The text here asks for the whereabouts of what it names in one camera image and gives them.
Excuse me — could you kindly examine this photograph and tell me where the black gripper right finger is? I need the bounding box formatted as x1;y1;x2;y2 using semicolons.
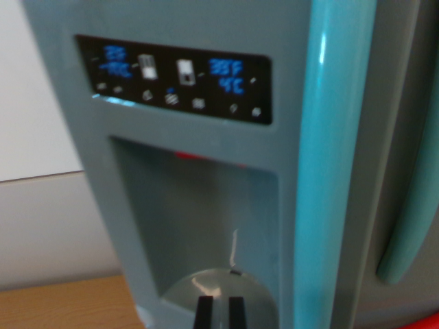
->
227;295;247;329

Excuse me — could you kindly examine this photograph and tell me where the grey fridge door with dispenser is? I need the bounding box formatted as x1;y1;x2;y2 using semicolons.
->
21;0;379;329

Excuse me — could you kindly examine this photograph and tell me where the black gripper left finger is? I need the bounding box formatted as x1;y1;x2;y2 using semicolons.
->
193;295;215;329

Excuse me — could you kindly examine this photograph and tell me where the red dispenser lever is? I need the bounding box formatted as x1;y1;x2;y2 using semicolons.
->
172;149;248;169

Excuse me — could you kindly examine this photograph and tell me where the grey round dispenser tray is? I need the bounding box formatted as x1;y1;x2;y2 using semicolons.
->
160;267;279;329

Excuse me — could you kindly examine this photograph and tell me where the turquoise handle on dispenser door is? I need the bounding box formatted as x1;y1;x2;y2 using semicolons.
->
292;0;379;329

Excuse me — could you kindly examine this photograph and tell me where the black temperature display panel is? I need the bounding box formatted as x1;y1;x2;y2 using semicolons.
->
74;34;274;126

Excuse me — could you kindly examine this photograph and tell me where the turquoise handle on plain door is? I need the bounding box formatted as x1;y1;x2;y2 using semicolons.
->
375;40;439;286

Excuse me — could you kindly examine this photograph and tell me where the red plastic object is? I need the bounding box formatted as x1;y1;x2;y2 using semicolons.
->
392;309;439;329

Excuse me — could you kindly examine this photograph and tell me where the plain grey fridge door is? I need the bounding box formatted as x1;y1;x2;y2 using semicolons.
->
344;0;439;329

